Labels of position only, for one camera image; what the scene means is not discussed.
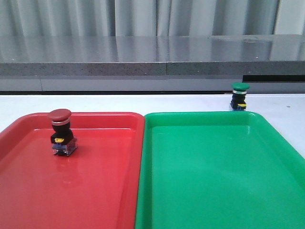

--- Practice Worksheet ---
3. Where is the green mushroom push button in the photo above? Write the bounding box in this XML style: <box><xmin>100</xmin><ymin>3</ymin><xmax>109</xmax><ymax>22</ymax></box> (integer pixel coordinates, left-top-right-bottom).
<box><xmin>230</xmin><ymin>82</ymin><xmax>250</xmax><ymax>111</ymax></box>

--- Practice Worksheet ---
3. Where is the red mushroom push button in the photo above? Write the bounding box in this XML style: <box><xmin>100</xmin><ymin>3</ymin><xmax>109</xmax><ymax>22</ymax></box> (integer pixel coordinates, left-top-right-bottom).
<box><xmin>47</xmin><ymin>109</ymin><xmax>77</xmax><ymax>156</ymax></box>

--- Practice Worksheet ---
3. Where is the green plastic tray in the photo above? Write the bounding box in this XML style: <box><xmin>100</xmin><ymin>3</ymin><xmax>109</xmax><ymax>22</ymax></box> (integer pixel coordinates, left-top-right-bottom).
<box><xmin>135</xmin><ymin>111</ymin><xmax>305</xmax><ymax>229</ymax></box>

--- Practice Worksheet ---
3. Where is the red plastic tray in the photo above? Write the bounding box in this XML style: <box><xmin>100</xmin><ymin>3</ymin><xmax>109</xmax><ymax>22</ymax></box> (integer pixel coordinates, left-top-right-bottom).
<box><xmin>0</xmin><ymin>112</ymin><xmax>144</xmax><ymax>229</ymax></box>

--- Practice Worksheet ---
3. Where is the grey stone counter ledge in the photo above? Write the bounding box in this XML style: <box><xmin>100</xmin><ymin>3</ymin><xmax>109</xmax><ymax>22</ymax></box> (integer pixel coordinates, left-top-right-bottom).
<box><xmin>0</xmin><ymin>35</ymin><xmax>305</xmax><ymax>94</ymax></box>

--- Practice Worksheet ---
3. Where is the grey pleated curtain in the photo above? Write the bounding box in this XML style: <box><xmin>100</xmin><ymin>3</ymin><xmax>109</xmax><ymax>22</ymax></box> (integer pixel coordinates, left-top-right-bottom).
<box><xmin>0</xmin><ymin>0</ymin><xmax>305</xmax><ymax>36</ymax></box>

